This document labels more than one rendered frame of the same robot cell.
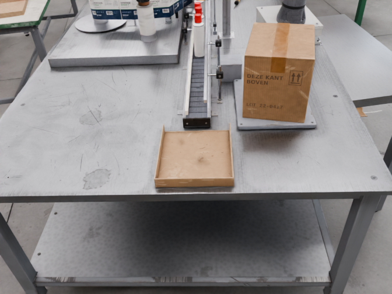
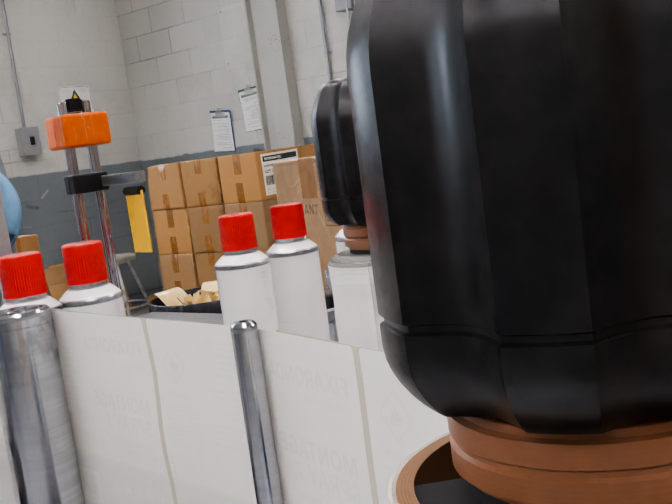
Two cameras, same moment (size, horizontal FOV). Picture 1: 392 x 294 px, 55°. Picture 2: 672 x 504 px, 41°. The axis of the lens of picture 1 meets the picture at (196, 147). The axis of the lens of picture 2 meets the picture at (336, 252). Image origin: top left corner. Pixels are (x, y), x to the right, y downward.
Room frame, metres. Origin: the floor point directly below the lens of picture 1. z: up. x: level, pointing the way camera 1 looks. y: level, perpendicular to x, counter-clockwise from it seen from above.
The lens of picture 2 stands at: (2.37, 0.61, 1.14)
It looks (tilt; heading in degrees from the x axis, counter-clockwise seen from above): 7 degrees down; 226
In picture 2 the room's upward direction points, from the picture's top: 8 degrees counter-clockwise
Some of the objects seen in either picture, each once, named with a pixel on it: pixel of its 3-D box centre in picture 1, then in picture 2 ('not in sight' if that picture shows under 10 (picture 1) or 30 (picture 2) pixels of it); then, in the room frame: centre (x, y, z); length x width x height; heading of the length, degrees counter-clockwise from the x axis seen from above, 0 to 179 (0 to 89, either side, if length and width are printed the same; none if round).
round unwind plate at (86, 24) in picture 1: (101, 21); not in sight; (2.22, 0.52, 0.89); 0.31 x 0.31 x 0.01
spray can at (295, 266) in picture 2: (199, 28); (300, 305); (1.79, -0.06, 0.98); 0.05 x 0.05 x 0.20
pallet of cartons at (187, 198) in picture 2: not in sight; (278, 248); (-0.99, -3.38, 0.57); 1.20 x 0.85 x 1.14; 9
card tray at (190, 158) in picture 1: (195, 152); not in sight; (1.01, 0.00, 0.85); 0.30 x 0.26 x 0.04; 176
